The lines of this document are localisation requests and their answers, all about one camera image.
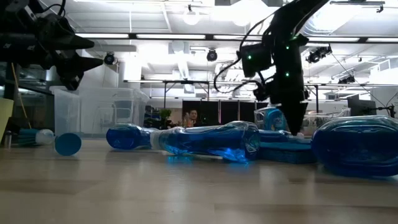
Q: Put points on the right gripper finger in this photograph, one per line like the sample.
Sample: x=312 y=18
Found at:
x=293 y=116

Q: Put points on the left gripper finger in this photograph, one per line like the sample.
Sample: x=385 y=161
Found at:
x=77 y=67
x=76 y=43

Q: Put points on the blue dish soap bottle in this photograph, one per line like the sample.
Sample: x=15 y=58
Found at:
x=273 y=136
x=275 y=119
x=127 y=137
x=357 y=146
x=211 y=141

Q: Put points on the dark blue scrub sponge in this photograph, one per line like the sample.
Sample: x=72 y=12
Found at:
x=286 y=154

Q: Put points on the blue dish brush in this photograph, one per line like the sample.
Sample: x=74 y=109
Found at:
x=67 y=144

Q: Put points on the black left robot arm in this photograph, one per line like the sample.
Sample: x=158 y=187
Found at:
x=15 y=46

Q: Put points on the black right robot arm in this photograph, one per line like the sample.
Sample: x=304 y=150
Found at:
x=289 y=25

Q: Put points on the black ceiling spotlight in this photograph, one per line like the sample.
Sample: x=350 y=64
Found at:
x=318 y=53
x=109 y=58
x=212 y=55

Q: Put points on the tall clear plastic bin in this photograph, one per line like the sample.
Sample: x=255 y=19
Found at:
x=93 y=112

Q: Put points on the black monitor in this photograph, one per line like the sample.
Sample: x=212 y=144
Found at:
x=360 y=107

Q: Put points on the yellow plastic tray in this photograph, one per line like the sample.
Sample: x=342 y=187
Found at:
x=5 y=118

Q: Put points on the small grey canister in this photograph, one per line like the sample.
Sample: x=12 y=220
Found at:
x=7 y=138

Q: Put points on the background potted plant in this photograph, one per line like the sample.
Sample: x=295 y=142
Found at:
x=164 y=115

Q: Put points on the white globe ceiling lamp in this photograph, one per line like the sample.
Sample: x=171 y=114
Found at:
x=191 y=16

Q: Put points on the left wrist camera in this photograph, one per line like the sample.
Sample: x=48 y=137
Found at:
x=51 y=26

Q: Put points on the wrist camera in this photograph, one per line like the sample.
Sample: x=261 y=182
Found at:
x=51 y=26
x=256 y=60

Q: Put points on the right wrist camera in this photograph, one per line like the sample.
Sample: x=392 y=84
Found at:
x=256 y=60

